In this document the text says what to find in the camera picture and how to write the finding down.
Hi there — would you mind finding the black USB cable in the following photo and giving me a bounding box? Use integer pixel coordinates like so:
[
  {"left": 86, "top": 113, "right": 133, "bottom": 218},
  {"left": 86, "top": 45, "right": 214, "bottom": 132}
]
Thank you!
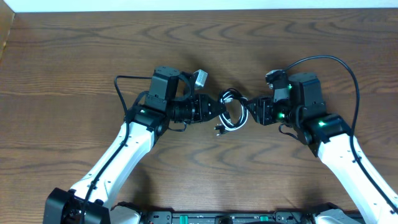
[{"left": 213, "top": 88, "right": 249, "bottom": 136}]

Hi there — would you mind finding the white USB cable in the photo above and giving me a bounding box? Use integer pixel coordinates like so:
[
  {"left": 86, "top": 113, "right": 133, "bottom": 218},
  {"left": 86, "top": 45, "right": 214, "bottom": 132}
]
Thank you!
[{"left": 218, "top": 90, "right": 249, "bottom": 131}]

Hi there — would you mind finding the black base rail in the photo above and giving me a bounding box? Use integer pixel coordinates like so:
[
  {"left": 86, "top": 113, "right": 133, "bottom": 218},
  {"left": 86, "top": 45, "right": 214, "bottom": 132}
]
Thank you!
[{"left": 139, "top": 211, "right": 315, "bottom": 224}]

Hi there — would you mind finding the cardboard box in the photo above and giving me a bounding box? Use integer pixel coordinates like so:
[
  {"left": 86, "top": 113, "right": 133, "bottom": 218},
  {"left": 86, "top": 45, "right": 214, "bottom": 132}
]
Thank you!
[{"left": 0, "top": 0, "right": 15, "bottom": 58}]

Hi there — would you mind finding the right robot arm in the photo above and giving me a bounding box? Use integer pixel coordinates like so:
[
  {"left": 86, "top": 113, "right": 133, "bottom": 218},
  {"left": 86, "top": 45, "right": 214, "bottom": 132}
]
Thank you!
[{"left": 245, "top": 70, "right": 397, "bottom": 223}]

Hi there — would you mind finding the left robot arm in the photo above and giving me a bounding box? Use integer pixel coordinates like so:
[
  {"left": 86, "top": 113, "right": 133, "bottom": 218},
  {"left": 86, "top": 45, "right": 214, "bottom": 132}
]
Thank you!
[{"left": 43, "top": 66, "right": 226, "bottom": 223}]

